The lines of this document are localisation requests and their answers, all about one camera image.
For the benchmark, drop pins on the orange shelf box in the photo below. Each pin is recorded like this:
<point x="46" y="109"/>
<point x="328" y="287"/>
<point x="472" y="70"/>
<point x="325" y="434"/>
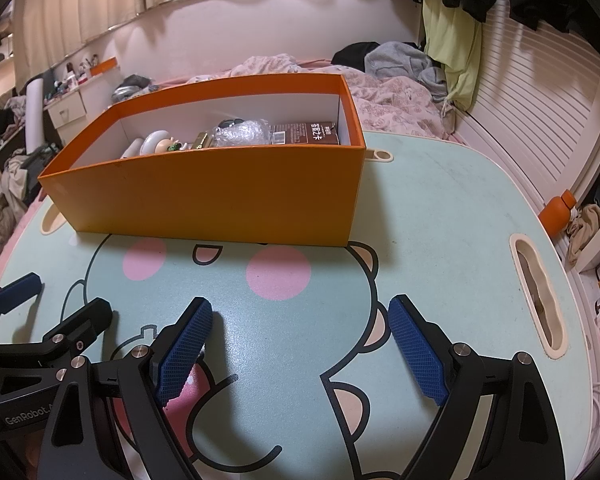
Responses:
<point x="102" y="66"/>

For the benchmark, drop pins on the white paper roll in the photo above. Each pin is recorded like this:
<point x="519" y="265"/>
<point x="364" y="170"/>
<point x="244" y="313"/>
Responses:
<point x="34" y="110"/>

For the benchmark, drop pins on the pink floral quilt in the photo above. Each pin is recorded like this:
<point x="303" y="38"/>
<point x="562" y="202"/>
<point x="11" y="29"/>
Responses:
<point x="395" y="100"/>

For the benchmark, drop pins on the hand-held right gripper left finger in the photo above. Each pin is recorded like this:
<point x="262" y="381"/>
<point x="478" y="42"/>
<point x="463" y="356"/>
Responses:
<point x="182" y="355"/>

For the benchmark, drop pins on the pile of clothes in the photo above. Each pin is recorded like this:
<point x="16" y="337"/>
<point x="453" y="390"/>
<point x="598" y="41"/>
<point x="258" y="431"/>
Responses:
<point x="10" y="175"/>

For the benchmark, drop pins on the grey hoodie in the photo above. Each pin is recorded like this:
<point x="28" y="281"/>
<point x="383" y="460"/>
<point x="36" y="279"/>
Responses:
<point x="400" y="60"/>

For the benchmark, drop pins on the white nightstand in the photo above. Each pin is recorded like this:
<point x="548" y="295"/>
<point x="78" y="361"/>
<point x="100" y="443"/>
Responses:
<point x="65" y="112"/>

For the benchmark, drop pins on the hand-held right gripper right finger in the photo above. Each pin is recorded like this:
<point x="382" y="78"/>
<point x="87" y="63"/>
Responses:
<point x="417" y="350"/>

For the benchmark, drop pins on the white louvered doors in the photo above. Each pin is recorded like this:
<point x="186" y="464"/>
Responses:
<point x="530" y="85"/>

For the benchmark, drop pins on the white figurine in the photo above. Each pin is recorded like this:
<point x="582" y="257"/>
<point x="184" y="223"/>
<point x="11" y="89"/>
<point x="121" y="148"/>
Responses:
<point x="157" y="140"/>

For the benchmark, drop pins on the yellow-green hanging garment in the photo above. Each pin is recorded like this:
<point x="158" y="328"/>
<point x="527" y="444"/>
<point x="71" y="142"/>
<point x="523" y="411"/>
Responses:
<point x="450" y="45"/>

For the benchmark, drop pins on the pink padded headboard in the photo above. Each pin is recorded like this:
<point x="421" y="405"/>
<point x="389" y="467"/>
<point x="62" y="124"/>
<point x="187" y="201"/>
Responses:
<point x="255" y="25"/>

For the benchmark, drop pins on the orange cardboard box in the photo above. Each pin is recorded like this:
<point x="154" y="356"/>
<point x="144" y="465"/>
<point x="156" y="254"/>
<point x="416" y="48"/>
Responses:
<point x="205" y="195"/>

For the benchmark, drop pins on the orange bottle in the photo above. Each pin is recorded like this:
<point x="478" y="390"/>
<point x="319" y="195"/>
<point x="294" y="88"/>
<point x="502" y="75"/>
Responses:
<point x="555" y="215"/>

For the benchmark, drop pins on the clear bubble wrap bundle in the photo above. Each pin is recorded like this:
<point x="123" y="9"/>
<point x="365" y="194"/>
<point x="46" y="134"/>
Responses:
<point x="245" y="132"/>

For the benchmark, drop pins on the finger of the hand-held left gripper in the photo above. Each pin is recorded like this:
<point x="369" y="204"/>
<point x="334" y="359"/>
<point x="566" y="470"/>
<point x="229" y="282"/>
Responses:
<point x="15" y="290"/>
<point x="87" y="315"/>

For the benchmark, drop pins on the beige cloth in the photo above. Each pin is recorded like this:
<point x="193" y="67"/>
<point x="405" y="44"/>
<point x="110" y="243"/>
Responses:
<point x="585" y="230"/>

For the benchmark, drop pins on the black cloth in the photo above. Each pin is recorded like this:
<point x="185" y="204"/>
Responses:
<point x="352" y="55"/>

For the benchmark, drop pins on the brown carton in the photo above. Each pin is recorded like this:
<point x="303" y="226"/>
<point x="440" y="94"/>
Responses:
<point x="305" y="132"/>

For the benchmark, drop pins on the grey striped cloth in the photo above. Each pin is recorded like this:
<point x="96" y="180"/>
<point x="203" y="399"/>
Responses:
<point x="130" y="87"/>

